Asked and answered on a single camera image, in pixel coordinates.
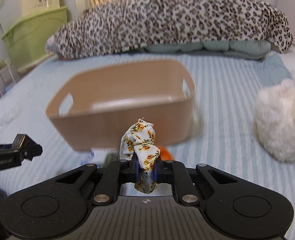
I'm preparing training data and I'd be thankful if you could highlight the orange fabric item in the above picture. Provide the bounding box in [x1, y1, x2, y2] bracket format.
[158, 146, 174, 161]

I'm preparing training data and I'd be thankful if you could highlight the floral fabric scrunchie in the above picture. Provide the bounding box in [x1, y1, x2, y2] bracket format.
[119, 119, 161, 194]

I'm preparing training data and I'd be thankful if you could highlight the beige plastic basket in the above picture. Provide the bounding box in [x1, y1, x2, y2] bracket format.
[45, 59, 196, 151]

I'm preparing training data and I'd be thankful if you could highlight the green plastic storage bin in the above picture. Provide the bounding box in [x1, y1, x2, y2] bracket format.
[2, 7, 67, 72]

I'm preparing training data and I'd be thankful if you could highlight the white fluffy plush toy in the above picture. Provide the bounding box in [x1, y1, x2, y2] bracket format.
[254, 79, 295, 163]

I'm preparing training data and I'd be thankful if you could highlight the teal quilted comforter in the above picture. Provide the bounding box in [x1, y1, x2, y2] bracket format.
[144, 40, 271, 60]

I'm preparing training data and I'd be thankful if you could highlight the leopard print blanket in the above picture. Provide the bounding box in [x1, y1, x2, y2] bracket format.
[45, 0, 293, 59]

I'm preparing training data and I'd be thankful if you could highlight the white small wire rack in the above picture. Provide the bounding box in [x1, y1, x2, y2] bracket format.
[0, 59, 20, 95]

